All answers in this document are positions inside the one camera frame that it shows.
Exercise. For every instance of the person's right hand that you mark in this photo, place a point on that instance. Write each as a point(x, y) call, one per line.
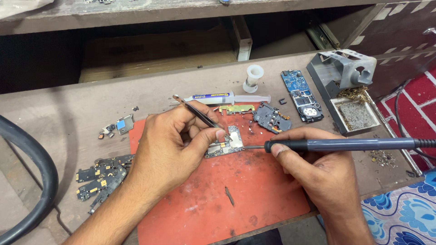
point(327, 177)

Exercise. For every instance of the person's left hand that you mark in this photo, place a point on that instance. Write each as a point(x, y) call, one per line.
point(163, 149)

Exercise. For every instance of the grey soldering iron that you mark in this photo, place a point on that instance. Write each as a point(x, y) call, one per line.
point(357, 144)

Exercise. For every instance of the black metal tweezers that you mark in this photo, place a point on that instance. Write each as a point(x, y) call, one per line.
point(199, 115)

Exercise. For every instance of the metal shield with blue sticker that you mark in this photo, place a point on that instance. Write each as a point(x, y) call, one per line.
point(125, 124)

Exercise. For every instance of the heap of solder scraps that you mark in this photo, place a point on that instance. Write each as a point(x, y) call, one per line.
point(383, 158)

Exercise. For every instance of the grey cleaning sponge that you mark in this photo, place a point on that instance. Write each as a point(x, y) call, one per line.
point(356, 115)

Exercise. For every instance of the pile of black sub boards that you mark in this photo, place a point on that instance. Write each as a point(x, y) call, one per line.
point(102, 178)

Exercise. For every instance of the phone motherboard with metal shields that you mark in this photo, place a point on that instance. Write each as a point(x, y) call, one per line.
point(235, 139)

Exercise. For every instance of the flux syringe with blue label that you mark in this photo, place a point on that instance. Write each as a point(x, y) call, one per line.
point(218, 98)

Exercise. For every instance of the red silicone work mat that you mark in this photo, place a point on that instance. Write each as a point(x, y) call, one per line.
point(221, 200)

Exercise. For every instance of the blue floral cloth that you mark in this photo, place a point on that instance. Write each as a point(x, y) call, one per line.
point(402, 214)

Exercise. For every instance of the yellow-green metal shield strip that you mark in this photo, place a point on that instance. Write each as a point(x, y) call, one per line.
point(236, 109)

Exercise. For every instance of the blue phone circuit board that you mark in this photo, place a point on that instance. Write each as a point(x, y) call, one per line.
point(301, 97)

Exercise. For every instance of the small black plastic piece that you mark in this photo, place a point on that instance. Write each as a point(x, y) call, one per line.
point(282, 101)

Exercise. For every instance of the brass cleaning wool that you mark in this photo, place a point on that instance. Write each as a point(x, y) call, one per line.
point(354, 93)

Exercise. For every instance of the person's dark trouser leg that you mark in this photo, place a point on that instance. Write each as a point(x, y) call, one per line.
point(252, 238)

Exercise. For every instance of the grey metal soldering iron stand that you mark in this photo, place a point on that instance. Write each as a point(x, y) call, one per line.
point(340, 68)

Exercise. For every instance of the brown patterned drawer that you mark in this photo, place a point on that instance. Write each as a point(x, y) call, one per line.
point(398, 30)

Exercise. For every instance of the clear plastic bag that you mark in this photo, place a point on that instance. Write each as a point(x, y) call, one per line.
point(20, 7)

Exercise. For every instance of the small phone camera modules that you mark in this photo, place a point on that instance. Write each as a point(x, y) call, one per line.
point(107, 131)

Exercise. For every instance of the black phone camera frame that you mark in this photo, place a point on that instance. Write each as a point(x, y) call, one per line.
point(269, 119)

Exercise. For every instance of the metal drawer rail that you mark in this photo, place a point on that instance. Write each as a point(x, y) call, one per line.
point(322, 35)

